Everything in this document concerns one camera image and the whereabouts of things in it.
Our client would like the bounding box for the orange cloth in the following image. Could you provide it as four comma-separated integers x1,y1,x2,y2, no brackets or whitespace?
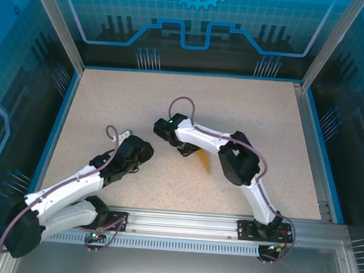
194,149,214,176

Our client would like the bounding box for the blue table edge strip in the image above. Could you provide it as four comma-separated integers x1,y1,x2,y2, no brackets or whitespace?
297,87,355,226
81,64,303,85
24,68,83,206

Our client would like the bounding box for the brushed metal shelf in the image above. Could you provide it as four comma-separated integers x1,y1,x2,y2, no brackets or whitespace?
0,217,364,273

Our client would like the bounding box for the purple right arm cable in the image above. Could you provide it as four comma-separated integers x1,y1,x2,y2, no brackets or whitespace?
157,95,309,267

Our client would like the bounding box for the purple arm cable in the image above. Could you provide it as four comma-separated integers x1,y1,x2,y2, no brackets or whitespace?
0,117,137,262
157,95,309,267

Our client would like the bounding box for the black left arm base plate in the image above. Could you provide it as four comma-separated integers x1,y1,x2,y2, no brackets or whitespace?
95,209,130,232

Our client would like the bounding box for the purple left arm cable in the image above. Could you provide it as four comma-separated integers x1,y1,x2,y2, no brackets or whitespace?
0,117,137,262

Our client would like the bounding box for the aluminium mounting rail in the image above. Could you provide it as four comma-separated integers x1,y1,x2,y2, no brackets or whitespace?
16,200,350,249

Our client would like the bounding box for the cable plug with green light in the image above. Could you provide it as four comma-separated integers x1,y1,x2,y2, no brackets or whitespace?
266,242,288,254
89,228,106,243

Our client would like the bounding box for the slotted grey cable duct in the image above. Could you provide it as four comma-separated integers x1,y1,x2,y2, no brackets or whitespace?
42,230,261,258

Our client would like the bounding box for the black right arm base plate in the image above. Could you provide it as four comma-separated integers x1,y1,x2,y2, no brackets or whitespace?
236,218,293,244

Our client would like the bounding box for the aluminium frame post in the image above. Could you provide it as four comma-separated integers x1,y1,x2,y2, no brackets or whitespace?
21,0,90,74
300,0,364,93

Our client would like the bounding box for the aluminium side rail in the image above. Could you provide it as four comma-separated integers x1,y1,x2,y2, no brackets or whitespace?
284,82,344,223

